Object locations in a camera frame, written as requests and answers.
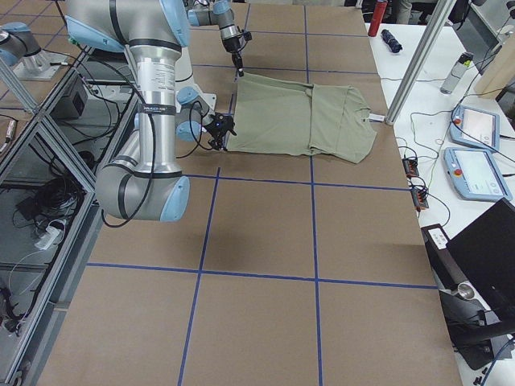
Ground folded dark blue umbrella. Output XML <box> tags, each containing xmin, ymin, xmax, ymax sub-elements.
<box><xmin>381</xmin><ymin>29</ymin><xmax>402</xmax><ymax>54</ymax></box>

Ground red cylindrical bottle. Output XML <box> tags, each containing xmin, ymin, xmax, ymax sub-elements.
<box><xmin>368</xmin><ymin>0</ymin><xmax>388</xmax><ymax>37</ymax></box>

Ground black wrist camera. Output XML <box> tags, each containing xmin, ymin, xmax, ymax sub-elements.
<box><xmin>242</xmin><ymin>31</ymin><xmax>253</xmax><ymax>42</ymax></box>

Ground aluminium frame post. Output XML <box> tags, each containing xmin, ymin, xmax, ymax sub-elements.
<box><xmin>384</xmin><ymin>0</ymin><xmax>455</xmax><ymax>125</ymax></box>

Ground white paper hang tag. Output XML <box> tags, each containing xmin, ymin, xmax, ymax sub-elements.
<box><xmin>369</xmin><ymin>113</ymin><xmax>385</xmax><ymax>122</ymax></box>

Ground white power strip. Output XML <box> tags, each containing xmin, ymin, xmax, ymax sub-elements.
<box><xmin>35</xmin><ymin>223</ymin><xmax>64</xmax><ymax>250</ymax></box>

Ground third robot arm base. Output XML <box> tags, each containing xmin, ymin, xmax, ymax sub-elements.
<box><xmin>1</xmin><ymin>22</ymin><xmax>68</xmax><ymax>80</ymax></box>

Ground clear water bottle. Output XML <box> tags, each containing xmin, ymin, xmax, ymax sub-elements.
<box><xmin>439</xmin><ymin>51</ymin><xmax>474</xmax><ymax>94</ymax></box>

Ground black monitor on arm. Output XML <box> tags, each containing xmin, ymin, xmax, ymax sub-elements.
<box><xmin>440</xmin><ymin>199</ymin><xmax>514</xmax><ymax>370</ymax></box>

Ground lower teach pendant tablet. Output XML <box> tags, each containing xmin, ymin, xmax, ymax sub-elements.
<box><xmin>443</xmin><ymin>147</ymin><xmax>513</xmax><ymax>202</ymax></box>

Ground upper teach pendant tablet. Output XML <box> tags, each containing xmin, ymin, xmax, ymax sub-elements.
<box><xmin>449</xmin><ymin>105</ymin><xmax>500</xmax><ymax>151</ymax></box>

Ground teach pendant tablet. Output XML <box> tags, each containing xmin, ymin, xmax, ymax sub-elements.
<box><xmin>443</xmin><ymin>147</ymin><xmax>513</xmax><ymax>202</ymax></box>
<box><xmin>449</xmin><ymin>105</ymin><xmax>500</xmax><ymax>151</ymax></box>

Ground orange connector block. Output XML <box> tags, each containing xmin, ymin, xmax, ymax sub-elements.
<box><xmin>402</xmin><ymin>156</ymin><xmax>419</xmax><ymax>178</ymax></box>
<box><xmin>410</xmin><ymin>185</ymin><xmax>429</xmax><ymax>212</ymax></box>

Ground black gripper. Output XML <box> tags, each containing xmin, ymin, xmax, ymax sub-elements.
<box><xmin>204</xmin><ymin>113</ymin><xmax>237</xmax><ymax>151</ymax></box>
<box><xmin>220</xmin><ymin>24</ymin><xmax>245</xmax><ymax>76</ymax></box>

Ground upper orange connector block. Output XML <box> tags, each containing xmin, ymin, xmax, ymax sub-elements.
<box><xmin>402</xmin><ymin>156</ymin><xmax>419</xmax><ymax>178</ymax></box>

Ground olive green long-sleeve shirt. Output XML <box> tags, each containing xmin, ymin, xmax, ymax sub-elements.
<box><xmin>227</xmin><ymin>73</ymin><xmax>377</xmax><ymax>163</ymax></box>

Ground black box with white label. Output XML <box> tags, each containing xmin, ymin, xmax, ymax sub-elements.
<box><xmin>421</xmin><ymin>224</ymin><xmax>468</xmax><ymax>290</ymax></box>

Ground lower orange connector block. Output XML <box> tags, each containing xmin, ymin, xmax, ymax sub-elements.
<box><xmin>410</xmin><ymin>185</ymin><xmax>429</xmax><ymax>212</ymax></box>

